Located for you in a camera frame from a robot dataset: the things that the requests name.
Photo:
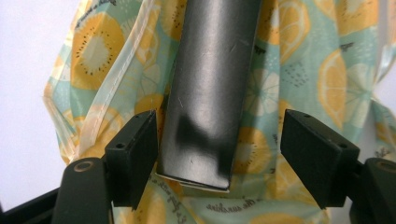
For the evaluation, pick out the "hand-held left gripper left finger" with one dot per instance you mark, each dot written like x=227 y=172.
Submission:
x=137 y=155

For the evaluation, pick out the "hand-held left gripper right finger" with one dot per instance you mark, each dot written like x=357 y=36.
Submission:
x=314 y=155

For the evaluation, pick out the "lemon print cloth bag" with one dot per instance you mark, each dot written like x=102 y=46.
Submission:
x=299 y=62

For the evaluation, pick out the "dark grey cardboard box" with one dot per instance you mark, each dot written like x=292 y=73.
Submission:
x=208 y=93

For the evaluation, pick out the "white table mat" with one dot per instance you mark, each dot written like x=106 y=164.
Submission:
x=25 y=93

